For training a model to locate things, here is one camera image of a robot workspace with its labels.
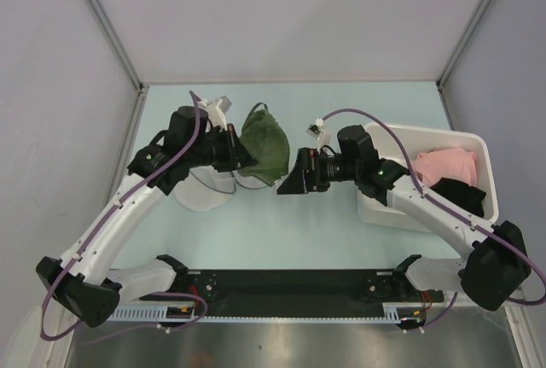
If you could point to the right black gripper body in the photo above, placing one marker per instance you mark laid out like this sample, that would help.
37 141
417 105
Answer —
327 170

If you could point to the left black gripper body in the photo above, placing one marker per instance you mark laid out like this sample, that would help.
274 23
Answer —
216 149

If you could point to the green bra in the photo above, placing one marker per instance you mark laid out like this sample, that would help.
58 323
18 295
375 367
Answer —
268 145

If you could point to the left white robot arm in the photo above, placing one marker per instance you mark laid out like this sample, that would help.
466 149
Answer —
82 280

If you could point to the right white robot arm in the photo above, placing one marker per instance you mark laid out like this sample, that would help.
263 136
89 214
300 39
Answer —
492 262

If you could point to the white plastic basket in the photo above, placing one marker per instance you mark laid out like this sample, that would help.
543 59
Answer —
416 139

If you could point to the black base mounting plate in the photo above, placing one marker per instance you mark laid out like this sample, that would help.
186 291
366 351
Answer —
326 292

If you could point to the pink garment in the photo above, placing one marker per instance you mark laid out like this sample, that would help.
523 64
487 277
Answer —
455 163

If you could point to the black garment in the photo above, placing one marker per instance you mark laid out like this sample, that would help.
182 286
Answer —
463 195

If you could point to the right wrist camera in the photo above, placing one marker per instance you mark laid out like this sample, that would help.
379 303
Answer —
319 132

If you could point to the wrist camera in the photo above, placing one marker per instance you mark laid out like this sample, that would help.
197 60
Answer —
217 110
319 132

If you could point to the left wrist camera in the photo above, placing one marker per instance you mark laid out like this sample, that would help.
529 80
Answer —
217 110

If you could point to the white slotted cable duct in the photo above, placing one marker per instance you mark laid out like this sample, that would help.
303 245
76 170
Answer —
182 314

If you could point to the left aluminium frame post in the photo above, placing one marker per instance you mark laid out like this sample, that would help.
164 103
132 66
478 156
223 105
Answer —
113 40

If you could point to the aluminium frame post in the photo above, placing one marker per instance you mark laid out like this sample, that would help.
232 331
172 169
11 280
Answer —
113 40
463 42

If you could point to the right aluminium frame post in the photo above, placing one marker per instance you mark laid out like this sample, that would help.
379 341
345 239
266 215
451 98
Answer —
463 42

